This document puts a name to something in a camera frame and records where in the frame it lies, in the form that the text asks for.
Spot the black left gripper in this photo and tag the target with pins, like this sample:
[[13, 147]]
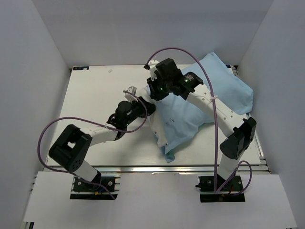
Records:
[[140, 105]]

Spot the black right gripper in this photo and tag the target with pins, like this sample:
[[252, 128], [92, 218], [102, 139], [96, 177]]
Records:
[[155, 95]]

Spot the blue green satin pillowcase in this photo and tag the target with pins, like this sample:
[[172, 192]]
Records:
[[182, 120]]

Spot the white pillow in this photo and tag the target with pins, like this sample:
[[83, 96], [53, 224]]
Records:
[[155, 120]]

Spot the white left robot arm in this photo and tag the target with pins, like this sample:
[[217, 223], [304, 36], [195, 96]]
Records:
[[71, 147]]

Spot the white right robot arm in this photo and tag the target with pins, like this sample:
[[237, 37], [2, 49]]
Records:
[[239, 132]]

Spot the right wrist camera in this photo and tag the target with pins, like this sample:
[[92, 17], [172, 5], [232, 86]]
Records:
[[151, 67]]

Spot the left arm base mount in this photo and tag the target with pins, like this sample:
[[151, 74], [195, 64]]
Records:
[[107, 188]]

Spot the aluminium front table rail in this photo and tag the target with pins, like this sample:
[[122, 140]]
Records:
[[261, 168]]

